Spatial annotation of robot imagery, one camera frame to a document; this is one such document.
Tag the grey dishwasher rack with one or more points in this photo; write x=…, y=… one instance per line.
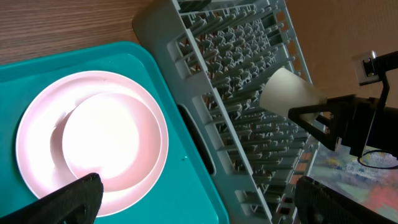
x=216, y=58

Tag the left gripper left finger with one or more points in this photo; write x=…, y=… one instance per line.
x=77, y=202

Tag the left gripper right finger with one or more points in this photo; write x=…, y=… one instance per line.
x=317, y=203

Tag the teal serving tray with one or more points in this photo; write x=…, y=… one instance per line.
x=184, y=193

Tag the white cup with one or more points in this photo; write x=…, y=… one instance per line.
x=285, y=90

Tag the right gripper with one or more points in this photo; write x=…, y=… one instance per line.
x=346, y=117

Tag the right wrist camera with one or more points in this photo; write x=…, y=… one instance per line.
x=364, y=68

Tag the large pink plate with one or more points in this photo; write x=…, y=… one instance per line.
x=42, y=172

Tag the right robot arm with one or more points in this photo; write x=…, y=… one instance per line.
x=383, y=132

